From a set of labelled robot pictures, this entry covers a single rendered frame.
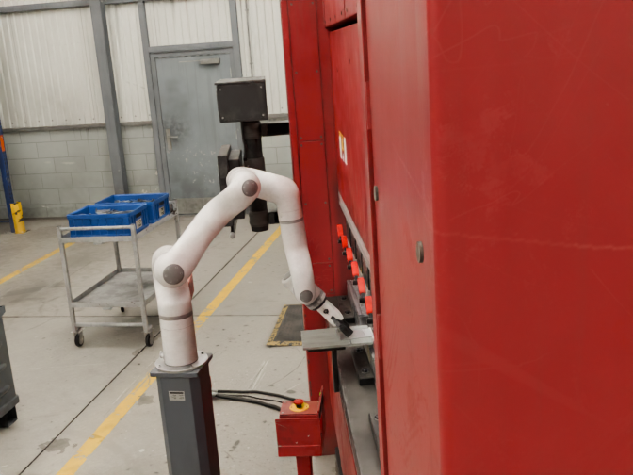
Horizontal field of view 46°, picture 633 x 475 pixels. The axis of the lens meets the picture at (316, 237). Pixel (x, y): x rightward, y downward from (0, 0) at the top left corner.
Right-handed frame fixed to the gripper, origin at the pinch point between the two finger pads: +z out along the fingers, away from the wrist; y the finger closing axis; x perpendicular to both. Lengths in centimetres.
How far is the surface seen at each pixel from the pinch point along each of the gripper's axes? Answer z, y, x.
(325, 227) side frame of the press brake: -10, 85, -19
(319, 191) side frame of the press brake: -25, 85, -30
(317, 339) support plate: -5.0, -0.5, 10.4
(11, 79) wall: -254, 828, 160
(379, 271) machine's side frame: -91, -215, -28
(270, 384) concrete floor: 67, 181, 80
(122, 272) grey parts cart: -25, 372, 139
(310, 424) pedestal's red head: 6.1, -25.3, 30.6
